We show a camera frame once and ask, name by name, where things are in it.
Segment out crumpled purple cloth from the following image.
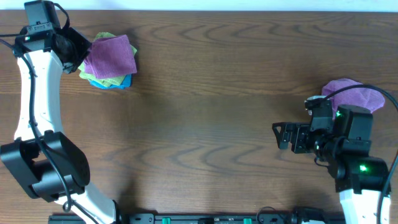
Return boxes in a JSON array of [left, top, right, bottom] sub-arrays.
[[322, 78, 386, 114]]

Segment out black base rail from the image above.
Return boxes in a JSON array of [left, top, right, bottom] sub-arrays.
[[48, 213, 346, 224]]

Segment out purple microfiber cloth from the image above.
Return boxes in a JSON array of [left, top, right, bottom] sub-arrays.
[[84, 35, 137, 79]]

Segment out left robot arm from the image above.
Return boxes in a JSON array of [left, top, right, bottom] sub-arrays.
[[1, 27, 121, 223]]

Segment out folded green cloth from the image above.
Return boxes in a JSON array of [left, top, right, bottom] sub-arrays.
[[78, 32, 137, 86]]

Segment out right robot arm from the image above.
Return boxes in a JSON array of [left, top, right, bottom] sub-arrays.
[[272, 121, 391, 223]]

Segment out folded blue cloth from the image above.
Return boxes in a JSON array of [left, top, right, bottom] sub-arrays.
[[90, 74, 133, 90]]

